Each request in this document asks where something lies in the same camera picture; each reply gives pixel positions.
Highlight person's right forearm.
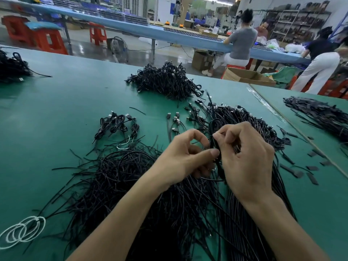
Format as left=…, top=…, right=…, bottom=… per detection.
left=242, top=192, right=330, bottom=261

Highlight metal storage shelf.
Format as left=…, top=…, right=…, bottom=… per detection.
left=264, top=1, right=331, bottom=42

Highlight person's right hand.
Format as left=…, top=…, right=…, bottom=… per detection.
left=212, top=121, right=276, bottom=207

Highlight small cardboard box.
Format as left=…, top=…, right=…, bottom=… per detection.
left=191, top=50, right=214, bottom=71

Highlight green bag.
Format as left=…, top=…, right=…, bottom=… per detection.
left=266, top=66, right=300, bottom=87

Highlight person's left forearm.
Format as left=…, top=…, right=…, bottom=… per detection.
left=68, top=179, right=166, bottom=261

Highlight pile of black cables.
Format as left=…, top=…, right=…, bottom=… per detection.
left=33, top=108, right=235, bottom=261

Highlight long blue workbench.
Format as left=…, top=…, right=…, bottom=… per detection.
left=0, top=0, right=312, bottom=66

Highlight white pillar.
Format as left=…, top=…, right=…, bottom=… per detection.
left=156, top=0, right=177, bottom=24

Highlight grey floor fan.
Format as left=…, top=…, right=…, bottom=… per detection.
left=107, top=36, right=129, bottom=63

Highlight single black cable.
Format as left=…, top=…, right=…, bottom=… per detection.
left=119, top=114, right=132, bottom=135
left=128, top=117, right=140, bottom=144
left=110, top=112, right=124, bottom=136
left=102, top=112, right=117, bottom=139
left=206, top=91, right=226, bottom=180
left=94, top=121, right=108, bottom=143

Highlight spread of straight black cables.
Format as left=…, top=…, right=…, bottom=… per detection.
left=283, top=96, right=348, bottom=144

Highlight red plastic stool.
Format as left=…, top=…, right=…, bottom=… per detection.
left=318, top=78, right=348, bottom=98
left=1, top=15, right=30, bottom=44
left=88, top=22, right=108, bottom=46

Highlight person's left hand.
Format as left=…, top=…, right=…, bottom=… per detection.
left=142, top=129, right=221, bottom=196

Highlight bunch of white wire rings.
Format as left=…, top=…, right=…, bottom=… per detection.
left=0, top=216, right=47, bottom=250

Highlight scattered dark tie pieces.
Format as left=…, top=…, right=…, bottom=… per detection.
left=277, top=125, right=332, bottom=185

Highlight bundle of long black cables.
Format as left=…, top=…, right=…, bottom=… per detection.
left=185, top=100, right=297, bottom=261

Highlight heap of black cables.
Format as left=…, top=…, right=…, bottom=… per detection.
left=0, top=49, right=52, bottom=85
left=125, top=61, right=204, bottom=101

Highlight red stool with blue seat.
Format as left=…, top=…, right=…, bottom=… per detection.
left=24, top=21, right=69, bottom=55

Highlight open cardboard box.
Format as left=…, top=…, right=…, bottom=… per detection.
left=222, top=67, right=277, bottom=86

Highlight pile of white bags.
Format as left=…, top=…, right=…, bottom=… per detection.
left=266, top=39, right=306, bottom=54

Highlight blue metal rack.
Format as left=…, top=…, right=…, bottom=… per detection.
left=329, top=11, right=348, bottom=38

